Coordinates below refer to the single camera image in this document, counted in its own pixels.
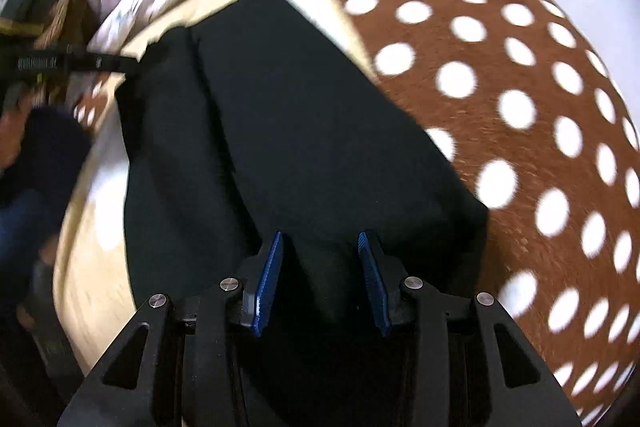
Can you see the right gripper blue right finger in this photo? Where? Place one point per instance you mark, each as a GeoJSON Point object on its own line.
{"type": "Point", "coordinates": [383, 277]}

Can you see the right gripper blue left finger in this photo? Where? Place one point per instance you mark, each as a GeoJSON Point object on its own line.
{"type": "Point", "coordinates": [259, 275]}

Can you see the black pants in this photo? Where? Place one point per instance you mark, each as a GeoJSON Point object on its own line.
{"type": "Point", "coordinates": [253, 123]}

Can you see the person's left hand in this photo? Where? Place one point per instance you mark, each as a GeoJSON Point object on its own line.
{"type": "Point", "coordinates": [26, 127]}

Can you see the beige brown polka-dot blanket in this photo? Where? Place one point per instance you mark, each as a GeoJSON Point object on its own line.
{"type": "Point", "coordinates": [523, 109]}

